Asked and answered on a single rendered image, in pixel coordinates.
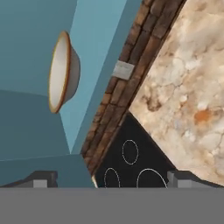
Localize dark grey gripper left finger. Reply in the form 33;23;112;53
0;171;59;189

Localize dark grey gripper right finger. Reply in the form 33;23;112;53
166;170;224;189

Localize blue cabinet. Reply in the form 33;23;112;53
0;0;143;189

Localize white bowl with orange rim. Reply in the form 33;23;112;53
47;31;81;115

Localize black hob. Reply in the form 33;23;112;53
94;112;177;189

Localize grey wall socket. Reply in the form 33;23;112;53
111;60;136;81

